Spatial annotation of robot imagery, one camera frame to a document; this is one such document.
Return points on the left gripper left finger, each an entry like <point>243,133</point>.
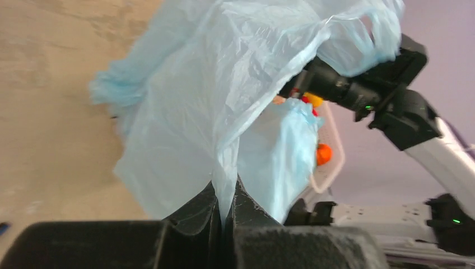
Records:
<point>188,238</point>

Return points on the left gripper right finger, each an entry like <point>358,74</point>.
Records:
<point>253,239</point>

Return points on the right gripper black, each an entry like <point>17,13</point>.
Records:
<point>365,90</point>

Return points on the light blue printed plastic bag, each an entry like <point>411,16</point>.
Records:
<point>193,98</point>

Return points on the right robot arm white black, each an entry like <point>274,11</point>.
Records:
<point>413,126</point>

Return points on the small orange fake fruit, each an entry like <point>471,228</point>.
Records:
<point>323,154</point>

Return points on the white plastic basket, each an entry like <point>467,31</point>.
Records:
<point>332,156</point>

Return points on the aluminium frame rail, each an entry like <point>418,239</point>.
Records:
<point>408,253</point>

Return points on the blue handled pliers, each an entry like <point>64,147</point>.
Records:
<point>4,226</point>

